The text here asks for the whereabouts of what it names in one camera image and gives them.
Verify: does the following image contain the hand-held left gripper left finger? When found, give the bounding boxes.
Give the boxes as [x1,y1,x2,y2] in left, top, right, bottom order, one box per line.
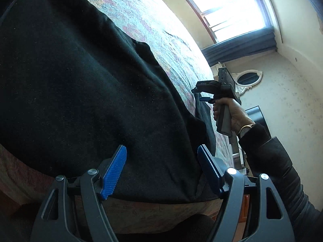
[30,145,128,242]

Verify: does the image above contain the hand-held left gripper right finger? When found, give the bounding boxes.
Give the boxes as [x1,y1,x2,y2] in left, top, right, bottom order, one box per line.
[197,145,296,242]

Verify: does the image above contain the black pants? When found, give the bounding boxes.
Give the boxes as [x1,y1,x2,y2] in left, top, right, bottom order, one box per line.
[0,0,217,204]

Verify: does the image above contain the person's right forearm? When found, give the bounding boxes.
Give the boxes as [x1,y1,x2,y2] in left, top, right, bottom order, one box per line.
[237,123,323,232]

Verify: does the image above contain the person's right hand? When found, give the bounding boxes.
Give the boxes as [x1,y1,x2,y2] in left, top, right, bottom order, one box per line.
[213,98,255,134]

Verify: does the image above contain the white oval framed mirror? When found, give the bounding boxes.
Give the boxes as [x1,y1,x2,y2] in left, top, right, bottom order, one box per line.
[231,69,263,97]

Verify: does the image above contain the white television stand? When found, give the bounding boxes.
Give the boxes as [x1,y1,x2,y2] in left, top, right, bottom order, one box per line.
[228,134,250,174]

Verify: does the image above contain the black television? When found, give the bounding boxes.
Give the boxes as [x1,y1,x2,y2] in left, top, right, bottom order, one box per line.
[245,105,269,131]

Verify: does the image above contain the wristwatch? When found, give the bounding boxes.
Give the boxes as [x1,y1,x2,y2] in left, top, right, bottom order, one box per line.
[238,123,256,138]

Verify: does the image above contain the wooden cabinet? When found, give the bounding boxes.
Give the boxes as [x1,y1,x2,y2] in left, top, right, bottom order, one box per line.
[242,194,251,222]

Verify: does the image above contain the floral bedspread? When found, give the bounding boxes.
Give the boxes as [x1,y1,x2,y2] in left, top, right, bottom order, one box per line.
[0,0,243,235]

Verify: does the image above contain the bright window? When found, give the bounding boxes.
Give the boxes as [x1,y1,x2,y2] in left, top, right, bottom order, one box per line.
[177,0,274,43]

